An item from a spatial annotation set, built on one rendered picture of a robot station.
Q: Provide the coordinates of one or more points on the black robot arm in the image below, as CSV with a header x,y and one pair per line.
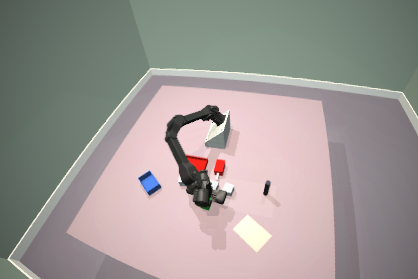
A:
x,y
187,171

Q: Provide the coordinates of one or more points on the red tray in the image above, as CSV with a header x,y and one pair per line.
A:
x,y
200,163

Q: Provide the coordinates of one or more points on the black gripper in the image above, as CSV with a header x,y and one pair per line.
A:
x,y
217,196

